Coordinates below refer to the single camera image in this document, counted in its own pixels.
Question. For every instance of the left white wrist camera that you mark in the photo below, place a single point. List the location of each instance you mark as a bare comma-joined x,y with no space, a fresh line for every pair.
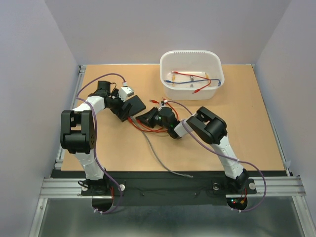
125,92

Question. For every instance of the small metal clip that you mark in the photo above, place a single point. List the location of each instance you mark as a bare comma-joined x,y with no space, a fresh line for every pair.
192,81

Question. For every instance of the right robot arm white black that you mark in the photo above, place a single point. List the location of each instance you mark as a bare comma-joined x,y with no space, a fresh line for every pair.
210,128

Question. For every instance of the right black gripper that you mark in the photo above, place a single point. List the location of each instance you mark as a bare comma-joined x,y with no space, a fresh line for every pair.
147,118

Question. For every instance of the white plastic tub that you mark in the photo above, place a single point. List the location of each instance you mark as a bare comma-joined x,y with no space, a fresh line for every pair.
191,74

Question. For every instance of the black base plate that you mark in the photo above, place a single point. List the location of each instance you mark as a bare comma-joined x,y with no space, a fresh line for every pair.
162,188

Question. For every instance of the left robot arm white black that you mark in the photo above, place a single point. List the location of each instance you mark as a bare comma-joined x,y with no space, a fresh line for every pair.
78,134

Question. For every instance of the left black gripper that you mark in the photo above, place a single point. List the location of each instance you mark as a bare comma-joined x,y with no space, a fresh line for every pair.
118,111

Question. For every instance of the aluminium rail frame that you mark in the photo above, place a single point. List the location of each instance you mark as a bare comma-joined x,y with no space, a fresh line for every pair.
121,147

